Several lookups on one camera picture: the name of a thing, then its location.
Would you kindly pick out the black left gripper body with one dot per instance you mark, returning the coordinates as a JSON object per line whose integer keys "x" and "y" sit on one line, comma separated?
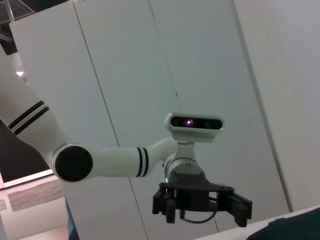
{"x": 192, "y": 190}

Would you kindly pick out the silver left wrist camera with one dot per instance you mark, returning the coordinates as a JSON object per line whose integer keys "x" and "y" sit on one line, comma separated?
{"x": 195, "y": 123}

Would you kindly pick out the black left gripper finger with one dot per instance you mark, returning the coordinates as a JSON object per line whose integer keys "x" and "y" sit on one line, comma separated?
{"x": 240, "y": 210}
{"x": 167, "y": 205}

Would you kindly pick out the ceiling light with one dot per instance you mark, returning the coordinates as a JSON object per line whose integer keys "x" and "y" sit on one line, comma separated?
{"x": 20, "y": 73}

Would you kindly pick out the dark teal insulated lunch bag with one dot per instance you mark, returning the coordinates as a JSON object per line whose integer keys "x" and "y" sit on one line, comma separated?
{"x": 295, "y": 227}

